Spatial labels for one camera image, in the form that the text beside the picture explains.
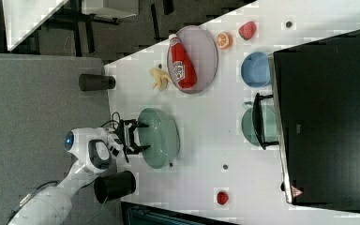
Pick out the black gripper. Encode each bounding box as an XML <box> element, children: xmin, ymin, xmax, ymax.
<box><xmin>117</xmin><ymin>119</ymin><xmax>151</xmax><ymax>155</ymax></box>

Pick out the mint green plastic strainer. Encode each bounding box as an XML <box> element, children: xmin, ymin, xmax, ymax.
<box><xmin>138</xmin><ymin>108</ymin><xmax>180</xmax><ymax>169</ymax></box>

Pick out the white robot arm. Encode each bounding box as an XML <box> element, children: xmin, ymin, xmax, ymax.
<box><xmin>7</xmin><ymin>119</ymin><xmax>148</xmax><ymax>225</ymax></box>

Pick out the black cylinder near corner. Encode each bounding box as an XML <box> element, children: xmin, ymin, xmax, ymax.
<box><xmin>94</xmin><ymin>171</ymin><xmax>136</xmax><ymax>203</ymax></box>

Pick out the black cylinder corner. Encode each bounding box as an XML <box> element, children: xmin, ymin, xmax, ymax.
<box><xmin>94</xmin><ymin>171</ymin><xmax>136</xmax><ymax>203</ymax></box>
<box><xmin>79</xmin><ymin>74</ymin><xmax>116</xmax><ymax>91</ymax></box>

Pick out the yellow plush banana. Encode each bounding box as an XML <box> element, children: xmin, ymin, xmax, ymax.
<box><xmin>149</xmin><ymin>67</ymin><xmax>172</xmax><ymax>91</ymax></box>

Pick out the black cylinder far corner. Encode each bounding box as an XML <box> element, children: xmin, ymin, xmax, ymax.
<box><xmin>79</xmin><ymin>74</ymin><xmax>116</xmax><ymax>91</ymax></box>

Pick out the red plush ketchup bottle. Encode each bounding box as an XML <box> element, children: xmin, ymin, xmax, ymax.
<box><xmin>169</xmin><ymin>34</ymin><xmax>197</xmax><ymax>89</ymax></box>

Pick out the small red tomato toy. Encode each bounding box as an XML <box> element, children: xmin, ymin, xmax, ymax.
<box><xmin>217</xmin><ymin>190</ymin><xmax>229</xmax><ymax>205</ymax></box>

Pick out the grey round plate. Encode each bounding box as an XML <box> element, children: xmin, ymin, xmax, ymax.
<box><xmin>167</xmin><ymin>25</ymin><xmax>218</xmax><ymax>94</ymax></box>

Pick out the grey side table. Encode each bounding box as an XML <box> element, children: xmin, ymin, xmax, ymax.
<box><xmin>0</xmin><ymin>53</ymin><xmax>110</xmax><ymax>225</ymax></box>

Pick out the orange slice toy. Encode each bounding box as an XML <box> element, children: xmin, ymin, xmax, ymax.
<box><xmin>216</xmin><ymin>32</ymin><xmax>233</xmax><ymax>50</ymax></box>

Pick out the mint green plastic cup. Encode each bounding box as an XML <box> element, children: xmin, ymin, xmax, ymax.
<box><xmin>241</xmin><ymin>101</ymin><xmax>278</xmax><ymax>146</ymax></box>

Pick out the blue plastic cup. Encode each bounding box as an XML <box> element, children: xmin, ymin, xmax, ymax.
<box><xmin>241</xmin><ymin>52</ymin><xmax>271</xmax><ymax>88</ymax></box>

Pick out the red strawberry toy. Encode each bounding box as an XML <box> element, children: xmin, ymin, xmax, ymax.
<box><xmin>238</xmin><ymin>22</ymin><xmax>257</xmax><ymax>40</ymax></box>

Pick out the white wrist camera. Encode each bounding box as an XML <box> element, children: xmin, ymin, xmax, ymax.
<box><xmin>108</xmin><ymin>134</ymin><xmax>123</xmax><ymax>157</ymax></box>

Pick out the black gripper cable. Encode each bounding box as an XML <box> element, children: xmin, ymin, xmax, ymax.
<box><xmin>99</xmin><ymin>112</ymin><xmax>131</xmax><ymax>164</ymax></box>

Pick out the blue metal frame rail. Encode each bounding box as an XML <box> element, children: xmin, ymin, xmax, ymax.
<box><xmin>121</xmin><ymin>202</ymin><xmax>235</xmax><ymax>225</ymax></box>

